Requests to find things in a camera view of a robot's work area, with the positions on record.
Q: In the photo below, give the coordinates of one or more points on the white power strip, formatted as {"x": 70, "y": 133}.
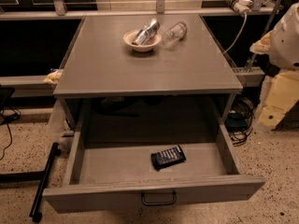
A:
{"x": 239, "y": 6}

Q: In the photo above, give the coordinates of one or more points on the yellow sponge on rail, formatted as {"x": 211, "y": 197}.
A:
{"x": 54, "y": 77}

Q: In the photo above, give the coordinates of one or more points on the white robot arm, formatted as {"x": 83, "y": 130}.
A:
{"x": 281, "y": 44}

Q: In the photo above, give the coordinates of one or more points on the dark blue rxbar snack bar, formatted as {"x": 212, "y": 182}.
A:
{"x": 167, "y": 158}

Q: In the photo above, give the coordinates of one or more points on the black metal stand leg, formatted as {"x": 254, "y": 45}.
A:
{"x": 41, "y": 176}

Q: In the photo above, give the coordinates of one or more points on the grey open top drawer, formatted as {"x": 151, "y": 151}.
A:
{"x": 115, "y": 177}

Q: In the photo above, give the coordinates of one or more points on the white ceramic bowl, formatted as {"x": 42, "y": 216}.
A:
{"x": 129, "y": 36}

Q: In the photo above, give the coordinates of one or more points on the grey cabinet counter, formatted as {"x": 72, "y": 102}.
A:
{"x": 101, "y": 64}

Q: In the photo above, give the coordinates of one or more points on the black drawer handle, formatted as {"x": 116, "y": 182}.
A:
{"x": 158, "y": 199}

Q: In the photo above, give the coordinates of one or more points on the clear plastic bottle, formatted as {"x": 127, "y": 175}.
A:
{"x": 174, "y": 34}

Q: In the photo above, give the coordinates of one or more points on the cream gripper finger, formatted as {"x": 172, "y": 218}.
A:
{"x": 279, "y": 95}

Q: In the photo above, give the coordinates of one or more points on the grey metal rail frame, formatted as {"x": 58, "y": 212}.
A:
{"x": 27, "y": 86}

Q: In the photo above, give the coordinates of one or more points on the silver crushed can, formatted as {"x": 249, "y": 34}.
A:
{"x": 149, "y": 30}

